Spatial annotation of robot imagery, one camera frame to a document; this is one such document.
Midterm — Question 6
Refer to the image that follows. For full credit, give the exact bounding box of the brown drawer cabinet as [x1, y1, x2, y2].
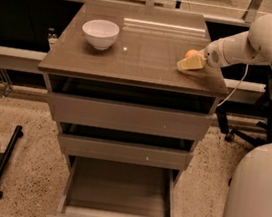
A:
[23, 0, 239, 193]

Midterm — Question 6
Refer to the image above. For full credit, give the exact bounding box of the black office chair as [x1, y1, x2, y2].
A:
[216, 78, 272, 147]

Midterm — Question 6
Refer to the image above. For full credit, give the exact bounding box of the white cable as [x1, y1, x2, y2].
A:
[216, 60, 250, 111]

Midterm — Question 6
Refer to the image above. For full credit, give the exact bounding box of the orange fruit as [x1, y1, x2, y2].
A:
[185, 49, 198, 58]

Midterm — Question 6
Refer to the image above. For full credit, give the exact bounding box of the white ceramic bowl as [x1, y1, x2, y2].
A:
[82, 19, 120, 50]

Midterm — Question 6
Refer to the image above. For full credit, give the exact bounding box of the black metal bar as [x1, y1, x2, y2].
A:
[0, 125, 24, 199]

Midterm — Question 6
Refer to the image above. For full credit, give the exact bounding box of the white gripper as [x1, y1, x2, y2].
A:
[177, 38, 233, 71]

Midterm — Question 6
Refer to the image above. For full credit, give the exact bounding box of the middle drawer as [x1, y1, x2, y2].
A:
[58, 133, 193, 170]

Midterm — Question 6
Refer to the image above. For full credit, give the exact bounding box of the top drawer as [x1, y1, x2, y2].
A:
[47, 92, 212, 141]

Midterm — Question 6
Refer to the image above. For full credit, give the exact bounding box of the small glass bottle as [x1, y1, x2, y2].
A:
[47, 28, 58, 48]

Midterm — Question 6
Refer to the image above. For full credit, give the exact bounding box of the open bottom drawer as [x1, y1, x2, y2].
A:
[47, 157, 174, 217]

